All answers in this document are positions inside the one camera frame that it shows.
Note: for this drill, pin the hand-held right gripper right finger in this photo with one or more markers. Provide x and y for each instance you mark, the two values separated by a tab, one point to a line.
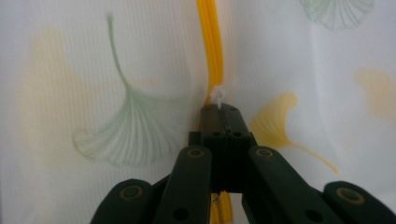
264	180

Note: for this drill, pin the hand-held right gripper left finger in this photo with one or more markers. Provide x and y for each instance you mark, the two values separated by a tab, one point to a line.
194	174

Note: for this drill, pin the leaf print mesh laundry bag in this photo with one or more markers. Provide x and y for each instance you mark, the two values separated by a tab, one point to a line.
93	62

